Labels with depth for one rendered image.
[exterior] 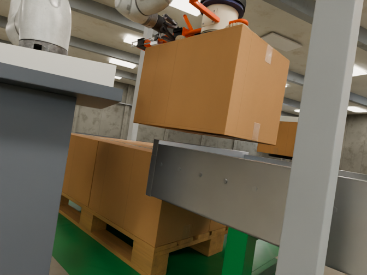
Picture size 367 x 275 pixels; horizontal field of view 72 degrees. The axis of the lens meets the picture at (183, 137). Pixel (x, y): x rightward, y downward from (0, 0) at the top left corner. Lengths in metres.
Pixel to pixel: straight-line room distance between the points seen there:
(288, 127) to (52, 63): 2.30
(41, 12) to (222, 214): 0.86
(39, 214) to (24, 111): 0.33
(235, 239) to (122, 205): 0.74
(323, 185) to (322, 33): 0.25
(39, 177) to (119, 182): 0.52
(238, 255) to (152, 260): 0.55
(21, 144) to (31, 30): 0.37
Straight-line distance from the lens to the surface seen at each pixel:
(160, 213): 1.14
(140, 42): 1.76
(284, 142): 2.74
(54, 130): 0.92
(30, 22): 1.03
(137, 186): 1.24
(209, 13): 1.23
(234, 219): 0.73
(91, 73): 0.88
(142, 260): 1.26
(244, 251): 0.73
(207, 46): 1.07
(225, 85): 0.94
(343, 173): 1.29
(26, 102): 0.93
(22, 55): 0.89
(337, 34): 0.50
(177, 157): 0.85
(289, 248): 0.48
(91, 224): 1.61
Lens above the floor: 0.62
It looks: 1 degrees up
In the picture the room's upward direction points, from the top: 9 degrees clockwise
